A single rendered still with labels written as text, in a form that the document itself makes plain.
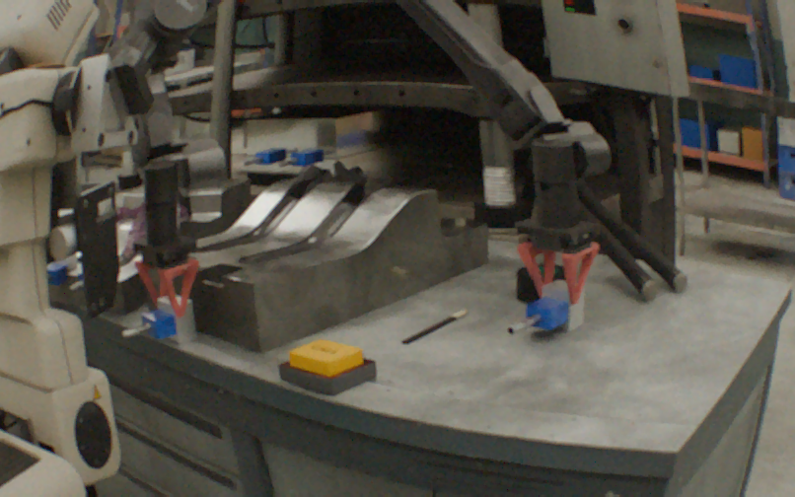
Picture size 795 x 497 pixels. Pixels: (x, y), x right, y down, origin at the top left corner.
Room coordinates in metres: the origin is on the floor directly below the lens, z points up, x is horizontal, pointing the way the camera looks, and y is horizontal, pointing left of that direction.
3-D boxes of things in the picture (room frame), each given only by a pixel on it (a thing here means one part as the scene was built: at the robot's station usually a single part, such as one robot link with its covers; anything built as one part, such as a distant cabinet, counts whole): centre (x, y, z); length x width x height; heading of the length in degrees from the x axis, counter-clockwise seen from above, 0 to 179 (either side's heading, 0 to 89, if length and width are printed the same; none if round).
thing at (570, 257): (1.30, -0.21, 0.88); 0.07 x 0.07 x 0.09; 45
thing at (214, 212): (1.69, 0.46, 0.86); 0.50 x 0.26 x 0.11; 160
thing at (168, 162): (1.31, 0.30, 1.02); 0.07 x 0.06 x 0.07; 122
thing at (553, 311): (1.29, -0.17, 0.83); 0.13 x 0.05 x 0.05; 135
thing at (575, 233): (1.31, -0.20, 0.95); 0.10 x 0.07 x 0.07; 45
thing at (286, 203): (1.54, 0.14, 0.92); 0.35 x 0.16 x 0.09; 142
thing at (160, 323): (1.28, 0.33, 0.83); 0.13 x 0.05 x 0.05; 137
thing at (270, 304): (1.54, 0.12, 0.87); 0.50 x 0.26 x 0.14; 142
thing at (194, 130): (7.07, 1.47, 0.42); 0.60 x 0.42 x 0.33; 44
